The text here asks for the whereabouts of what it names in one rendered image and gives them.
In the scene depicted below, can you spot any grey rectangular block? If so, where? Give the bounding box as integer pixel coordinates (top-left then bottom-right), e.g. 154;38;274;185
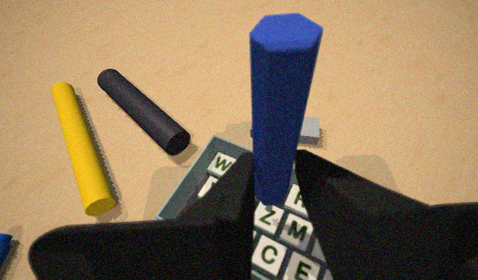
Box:
298;116;320;145

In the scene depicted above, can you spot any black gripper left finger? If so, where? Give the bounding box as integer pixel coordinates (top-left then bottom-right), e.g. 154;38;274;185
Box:
28;152;255;280

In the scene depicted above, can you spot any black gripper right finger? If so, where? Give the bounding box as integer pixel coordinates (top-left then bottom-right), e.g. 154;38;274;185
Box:
294;149;478;280

